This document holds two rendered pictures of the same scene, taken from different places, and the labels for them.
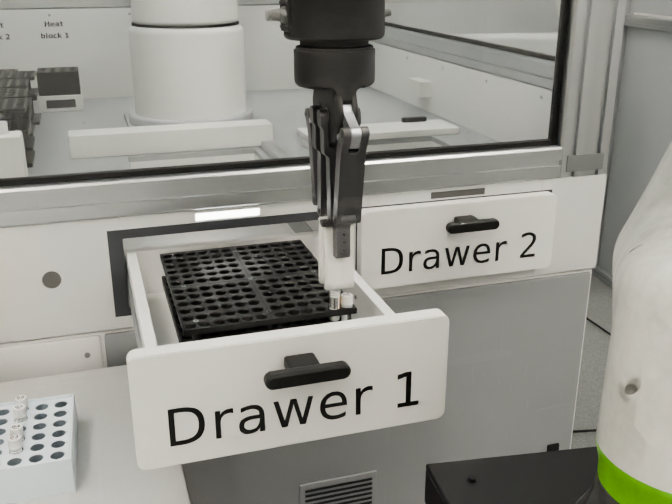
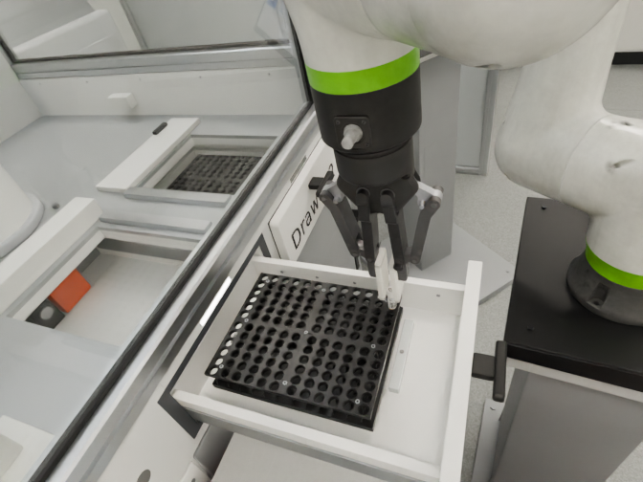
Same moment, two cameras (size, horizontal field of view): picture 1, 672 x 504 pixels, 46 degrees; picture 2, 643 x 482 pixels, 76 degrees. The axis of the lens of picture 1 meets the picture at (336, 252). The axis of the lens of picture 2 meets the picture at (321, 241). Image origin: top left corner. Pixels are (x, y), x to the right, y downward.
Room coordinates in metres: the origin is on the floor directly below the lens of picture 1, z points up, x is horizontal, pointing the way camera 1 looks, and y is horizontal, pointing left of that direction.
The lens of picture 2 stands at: (0.55, 0.28, 1.36)
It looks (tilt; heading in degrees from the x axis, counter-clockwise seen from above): 43 degrees down; 317
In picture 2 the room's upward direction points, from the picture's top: 14 degrees counter-clockwise
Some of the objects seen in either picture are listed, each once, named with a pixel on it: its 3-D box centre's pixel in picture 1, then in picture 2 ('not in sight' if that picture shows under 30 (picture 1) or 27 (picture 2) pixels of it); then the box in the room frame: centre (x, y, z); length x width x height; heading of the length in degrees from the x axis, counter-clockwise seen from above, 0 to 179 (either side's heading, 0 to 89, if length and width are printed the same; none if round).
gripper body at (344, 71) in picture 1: (334, 93); (376, 172); (0.75, 0.00, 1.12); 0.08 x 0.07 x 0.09; 17
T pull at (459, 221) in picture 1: (468, 223); (319, 183); (1.01, -0.18, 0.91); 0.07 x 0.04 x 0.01; 108
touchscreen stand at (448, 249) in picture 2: not in sight; (436, 167); (1.07, -0.82, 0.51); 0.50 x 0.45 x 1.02; 156
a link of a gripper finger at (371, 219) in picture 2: (330, 161); (369, 221); (0.76, 0.01, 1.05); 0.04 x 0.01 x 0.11; 107
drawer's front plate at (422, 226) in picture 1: (458, 239); (309, 195); (1.03, -0.17, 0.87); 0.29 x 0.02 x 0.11; 108
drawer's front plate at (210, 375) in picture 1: (296, 386); (462, 376); (0.63, 0.04, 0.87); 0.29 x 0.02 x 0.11; 108
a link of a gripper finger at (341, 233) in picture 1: (344, 234); (410, 263); (0.72, -0.01, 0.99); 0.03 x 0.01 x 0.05; 17
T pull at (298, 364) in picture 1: (303, 368); (488, 367); (0.61, 0.03, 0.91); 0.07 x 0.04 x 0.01; 108
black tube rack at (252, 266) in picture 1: (251, 304); (310, 345); (0.82, 0.10, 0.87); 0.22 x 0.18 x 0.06; 18
